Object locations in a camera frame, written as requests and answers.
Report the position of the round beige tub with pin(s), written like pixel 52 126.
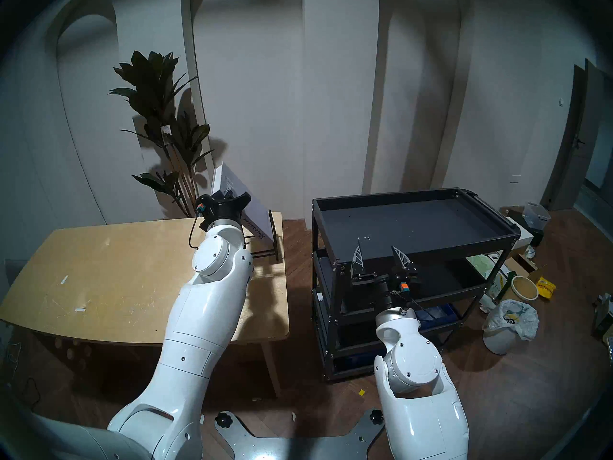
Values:
pixel 524 287

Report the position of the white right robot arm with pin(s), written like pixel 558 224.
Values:
pixel 416 368

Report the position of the black star knob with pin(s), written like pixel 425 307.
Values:
pixel 223 419
pixel 377 416

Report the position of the black left wrist camera module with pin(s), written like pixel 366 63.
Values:
pixel 203 206

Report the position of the black metal utility cart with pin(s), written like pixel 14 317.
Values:
pixel 407 219

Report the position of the brown cardboard box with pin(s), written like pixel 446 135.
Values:
pixel 519 265

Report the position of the white trash bag bin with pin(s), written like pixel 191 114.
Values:
pixel 507 327

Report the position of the green white printed bag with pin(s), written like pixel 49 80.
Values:
pixel 483 265

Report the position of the dark grey door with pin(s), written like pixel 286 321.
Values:
pixel 574 143

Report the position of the white square box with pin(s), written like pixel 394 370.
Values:
pixel 524 234

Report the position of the dark green potted plant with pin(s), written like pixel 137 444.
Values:
pixel 153 90

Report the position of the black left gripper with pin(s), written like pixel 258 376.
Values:
pixel 225 210

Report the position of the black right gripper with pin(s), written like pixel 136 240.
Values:
pixel 395 284

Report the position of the light wooden table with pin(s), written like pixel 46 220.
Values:
pixel 119 272

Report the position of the blue plastic bin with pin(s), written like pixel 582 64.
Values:
pixel 438 313

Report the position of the grey Discontent book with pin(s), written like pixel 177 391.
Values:
pixel 256 214

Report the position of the clear plastic storage box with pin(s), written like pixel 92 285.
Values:
pixel 536 215

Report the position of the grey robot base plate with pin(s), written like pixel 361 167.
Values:
pixel 297 447

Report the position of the yellow packet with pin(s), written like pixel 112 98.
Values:
pixel 546 287

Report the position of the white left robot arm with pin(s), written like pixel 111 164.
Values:
pixel 206 310

